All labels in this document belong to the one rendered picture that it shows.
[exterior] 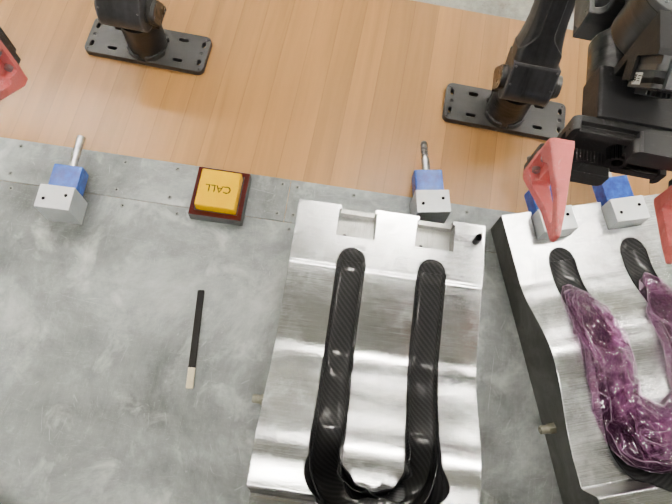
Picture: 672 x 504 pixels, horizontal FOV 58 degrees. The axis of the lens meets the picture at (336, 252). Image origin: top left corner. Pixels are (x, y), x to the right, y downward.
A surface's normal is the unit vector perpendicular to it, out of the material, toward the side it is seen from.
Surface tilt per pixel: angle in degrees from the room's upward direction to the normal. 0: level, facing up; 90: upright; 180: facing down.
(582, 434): 12
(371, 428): 24
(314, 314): 3
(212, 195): 0
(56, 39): 0
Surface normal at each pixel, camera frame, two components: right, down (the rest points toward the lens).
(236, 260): 0.05, -0.33
